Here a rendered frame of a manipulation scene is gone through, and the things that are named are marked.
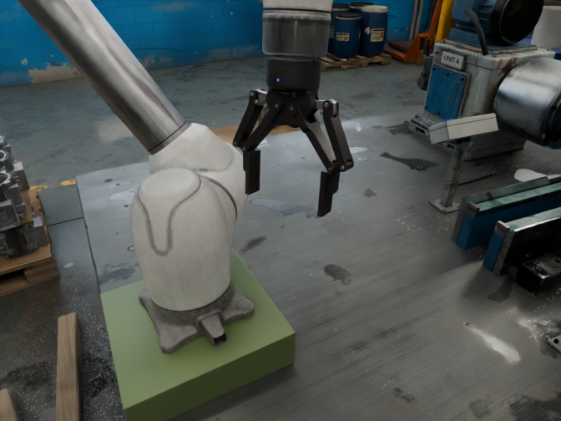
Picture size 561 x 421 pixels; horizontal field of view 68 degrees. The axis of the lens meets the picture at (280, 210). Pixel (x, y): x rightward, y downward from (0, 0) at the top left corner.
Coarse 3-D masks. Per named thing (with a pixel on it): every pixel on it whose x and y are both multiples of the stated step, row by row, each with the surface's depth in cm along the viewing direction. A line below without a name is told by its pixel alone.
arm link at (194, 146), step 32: (32, 0) 70; (64, 0) 70; (64, 32) 72; (96, 32) 73; (96, 64) 74; (128, 64) 76; (128, 96) 77; (160, 96) 80; (128, 128) 82; (160, 128) 80; (192, 128) 82; (160, 160) 80; (192, 160) 80; (224, 160) 84
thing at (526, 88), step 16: (528, 64) 128; (544, 64) 125; (560, 64) 123; (512, 80) 130; (528, 80) 125; (544, 80) 122; (560, 80) 118; (496, 96) 135; (512, 96) 129; (528, 96) 124; (544, 96) 120; (560, 96) 118; (496, 112) 138; (512, 112) 130; (528, 112) 125; (544, 112) 120; (560, 112) 121; (512, 128) 134; (528, 128) 127; (544, 128) 123; (560, 128) 125; (544, 144) 127; (560, 144) 130
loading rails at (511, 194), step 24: (504, 192) 107; (528, 192) 108; (552, 192) 109; (480, 216) 102; (504, 216) 106; (528, 216) 99; (552, 216) 99; (456, 240) 109; (480, 240) 107; (504, 240) 94; (528, 240) 95; (552, 240) 99; (504, 264) 96
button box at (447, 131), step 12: (456, 120) 107; (468, 120) 108; (480, 120) 110; (492, 120) 111; (432, 132) 111; (444, 132) 107; (456, 132) 107; (468, 132) 108; (480, 132) 109; (492, 132) 112; (432, 144) 112
